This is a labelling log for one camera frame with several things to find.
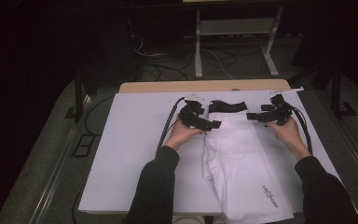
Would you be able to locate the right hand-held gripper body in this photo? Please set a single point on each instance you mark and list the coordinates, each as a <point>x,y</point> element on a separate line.
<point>279,112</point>

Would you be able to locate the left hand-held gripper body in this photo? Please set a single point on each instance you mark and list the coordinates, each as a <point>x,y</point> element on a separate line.
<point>189,115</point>

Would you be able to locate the white pants with black waistband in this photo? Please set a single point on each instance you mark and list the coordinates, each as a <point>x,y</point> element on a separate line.
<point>239,155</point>

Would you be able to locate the person's left hand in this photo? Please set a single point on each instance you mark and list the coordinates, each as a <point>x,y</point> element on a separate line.
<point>181,133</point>

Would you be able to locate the person's right hand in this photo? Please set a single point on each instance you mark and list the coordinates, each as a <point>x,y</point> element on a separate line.
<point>290,135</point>

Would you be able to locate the wooden table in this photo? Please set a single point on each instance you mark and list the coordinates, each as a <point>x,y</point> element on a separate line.
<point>167,85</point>

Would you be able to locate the black metal stand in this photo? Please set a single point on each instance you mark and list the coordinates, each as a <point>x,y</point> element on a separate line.
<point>335,93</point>
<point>78,99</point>

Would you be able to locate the white metal stand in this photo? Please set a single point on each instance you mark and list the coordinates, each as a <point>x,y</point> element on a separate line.
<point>198,46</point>

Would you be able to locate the black floor socket plate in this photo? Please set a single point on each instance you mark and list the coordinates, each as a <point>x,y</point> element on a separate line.
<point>85,144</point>

